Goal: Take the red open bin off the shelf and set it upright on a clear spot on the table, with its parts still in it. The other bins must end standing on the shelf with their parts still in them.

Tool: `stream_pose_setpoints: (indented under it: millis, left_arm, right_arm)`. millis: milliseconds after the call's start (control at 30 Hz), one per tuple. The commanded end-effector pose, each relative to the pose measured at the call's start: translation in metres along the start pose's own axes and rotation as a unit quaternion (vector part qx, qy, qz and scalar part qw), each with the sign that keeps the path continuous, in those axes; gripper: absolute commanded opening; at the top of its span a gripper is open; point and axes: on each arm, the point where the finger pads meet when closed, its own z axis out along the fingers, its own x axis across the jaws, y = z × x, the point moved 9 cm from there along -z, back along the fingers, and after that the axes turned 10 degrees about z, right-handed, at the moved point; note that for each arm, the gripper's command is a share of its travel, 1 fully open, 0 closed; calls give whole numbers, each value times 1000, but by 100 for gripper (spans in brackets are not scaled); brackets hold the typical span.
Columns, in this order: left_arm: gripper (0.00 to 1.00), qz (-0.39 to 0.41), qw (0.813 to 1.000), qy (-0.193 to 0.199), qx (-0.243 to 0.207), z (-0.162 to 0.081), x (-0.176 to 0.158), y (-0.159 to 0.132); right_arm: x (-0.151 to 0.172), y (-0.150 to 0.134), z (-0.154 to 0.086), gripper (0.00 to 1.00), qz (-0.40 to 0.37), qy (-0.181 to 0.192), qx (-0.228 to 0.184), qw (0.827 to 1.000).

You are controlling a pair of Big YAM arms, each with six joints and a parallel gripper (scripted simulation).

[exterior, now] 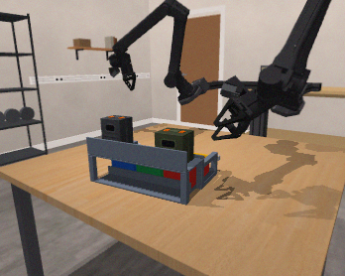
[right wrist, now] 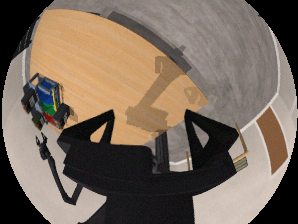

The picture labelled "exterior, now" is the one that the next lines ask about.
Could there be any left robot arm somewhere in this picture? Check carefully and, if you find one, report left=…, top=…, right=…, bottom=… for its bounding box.
left=220, top=0, right=331, bottom=112

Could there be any green open bin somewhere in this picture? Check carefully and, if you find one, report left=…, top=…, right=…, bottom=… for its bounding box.
left=136, top=165, right=164, bottom=177

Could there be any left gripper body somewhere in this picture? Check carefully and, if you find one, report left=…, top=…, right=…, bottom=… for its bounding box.
left=228, top=96, right=265, bottom=137

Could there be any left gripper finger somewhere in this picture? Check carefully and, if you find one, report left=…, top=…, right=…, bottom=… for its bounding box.
left=213, top=98, right=247, bottom=127
left=211, top=124, right=240, bottom=141

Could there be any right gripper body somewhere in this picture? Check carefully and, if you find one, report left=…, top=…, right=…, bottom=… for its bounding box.
left=122, top=63, right=136, bottom=78

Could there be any grey metal shelf rack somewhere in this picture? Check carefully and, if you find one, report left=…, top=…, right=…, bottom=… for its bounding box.
left=86, top=137, right=220, bottom=205

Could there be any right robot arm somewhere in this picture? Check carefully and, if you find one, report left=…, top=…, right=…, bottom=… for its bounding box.
left=108, top=0, right=198, bottom=100

